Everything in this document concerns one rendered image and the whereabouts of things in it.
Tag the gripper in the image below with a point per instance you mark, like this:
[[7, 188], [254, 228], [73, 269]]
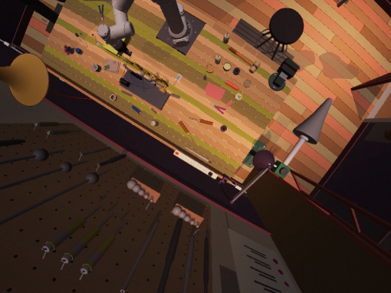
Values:
[[122, 47]]

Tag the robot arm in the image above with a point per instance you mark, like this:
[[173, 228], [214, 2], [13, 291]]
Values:
[[117, 30]]

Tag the yellow slide rack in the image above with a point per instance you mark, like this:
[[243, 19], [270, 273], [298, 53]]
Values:
[[107, 46]]

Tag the brass horn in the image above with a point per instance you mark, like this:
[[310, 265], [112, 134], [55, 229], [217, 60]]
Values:
[[146, 73]]

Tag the brass horn bell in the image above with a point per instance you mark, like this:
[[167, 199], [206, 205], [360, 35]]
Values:
[[27, 79]]

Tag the green beige pad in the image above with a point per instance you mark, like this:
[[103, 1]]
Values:
[[112, 65]]

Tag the grey roll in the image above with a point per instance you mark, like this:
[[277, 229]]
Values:
[[96, 67]]

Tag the small black box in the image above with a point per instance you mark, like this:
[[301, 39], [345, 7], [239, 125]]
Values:
[[123, 82]]

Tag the small blue cylinder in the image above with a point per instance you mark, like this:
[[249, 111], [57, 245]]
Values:
[[79, 51]]

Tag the white tape roll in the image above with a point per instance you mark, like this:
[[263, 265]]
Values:
[[113, 97]]

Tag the grey bench mat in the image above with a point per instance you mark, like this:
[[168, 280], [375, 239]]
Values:
[[152, 94]]

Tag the small white card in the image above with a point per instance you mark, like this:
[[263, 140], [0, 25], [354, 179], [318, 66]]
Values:
[[179, 77]]

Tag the small white cylinder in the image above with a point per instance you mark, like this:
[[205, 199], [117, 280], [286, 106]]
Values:
[[154, 123]]

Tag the small grey bottle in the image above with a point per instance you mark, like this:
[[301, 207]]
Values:
[[217, 59], [226, 37]]

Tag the red cloth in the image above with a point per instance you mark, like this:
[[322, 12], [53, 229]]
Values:
[[214, 91]]

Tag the round green white tin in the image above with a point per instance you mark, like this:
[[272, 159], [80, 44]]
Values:
[[227, 66]]

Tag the small pink piece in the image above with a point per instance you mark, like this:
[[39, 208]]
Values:
[[229, 103]]

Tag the yellow tape roll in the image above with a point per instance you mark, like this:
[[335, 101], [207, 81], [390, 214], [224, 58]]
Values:
[[238, 96]]

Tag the brown disc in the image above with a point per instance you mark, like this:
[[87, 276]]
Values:
[[247, 83]]

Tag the silver rod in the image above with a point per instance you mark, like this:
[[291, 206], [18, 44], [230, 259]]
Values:
[[197, 154]]

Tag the dark ball end rod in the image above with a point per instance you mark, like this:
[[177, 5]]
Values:
[[65, 167], [92, 178], [40, 154]]

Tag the white power strip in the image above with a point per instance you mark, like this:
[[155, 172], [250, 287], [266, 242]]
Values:
[[195, 163]]

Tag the white bead set on block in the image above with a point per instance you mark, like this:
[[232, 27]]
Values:
[[181, 212], [137, 188]]

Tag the brown pegboard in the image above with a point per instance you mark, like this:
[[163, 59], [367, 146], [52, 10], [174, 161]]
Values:
[[91, 189]]

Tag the black vise on green base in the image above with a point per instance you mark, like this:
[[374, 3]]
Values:
[[282, 75]]

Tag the black round stool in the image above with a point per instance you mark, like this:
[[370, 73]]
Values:
[[286, 26]]

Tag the green plate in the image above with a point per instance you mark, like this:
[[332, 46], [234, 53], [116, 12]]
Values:
[[249, 159]]

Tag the dark ball on rod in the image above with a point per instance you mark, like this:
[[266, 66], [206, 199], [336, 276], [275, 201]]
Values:
[[263, 159]]

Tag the long dark mandrel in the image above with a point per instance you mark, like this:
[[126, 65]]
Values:
[[171, 253], [188, 263], [143, 250]]

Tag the white paper sheet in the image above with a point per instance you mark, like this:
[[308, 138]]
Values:
[[259, 266]]

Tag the grey square base plate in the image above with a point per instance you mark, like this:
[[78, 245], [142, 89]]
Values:
[[195, 27]]

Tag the grey cone mandrel on post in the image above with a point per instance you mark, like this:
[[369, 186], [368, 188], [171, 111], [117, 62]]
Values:
[[314, 122]]

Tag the red metal frame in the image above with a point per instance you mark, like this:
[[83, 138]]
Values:
[[336, 201]]

